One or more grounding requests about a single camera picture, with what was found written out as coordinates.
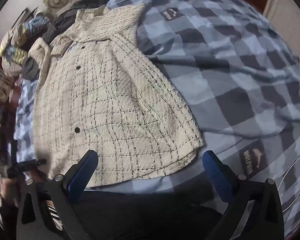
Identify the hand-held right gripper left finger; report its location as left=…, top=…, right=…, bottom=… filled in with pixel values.
left=16, top=149, right=99, bottom=240

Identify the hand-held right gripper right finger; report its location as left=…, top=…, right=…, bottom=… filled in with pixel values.
left=202, top=150, right=285, bottom=240

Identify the pile of mixed clothes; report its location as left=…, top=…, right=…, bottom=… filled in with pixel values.
left=0, top=11, right=50, bottom=78

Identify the blue grey checked blanket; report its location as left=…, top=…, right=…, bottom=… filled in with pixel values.
left=14, top=0, right=300, bottom=238

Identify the white louvered wardrobe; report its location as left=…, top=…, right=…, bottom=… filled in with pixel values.
left=264, top=0, right=300, bottom=32

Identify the white cable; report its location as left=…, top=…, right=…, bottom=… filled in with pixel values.
left=277, top=152, right=300, bottom=213

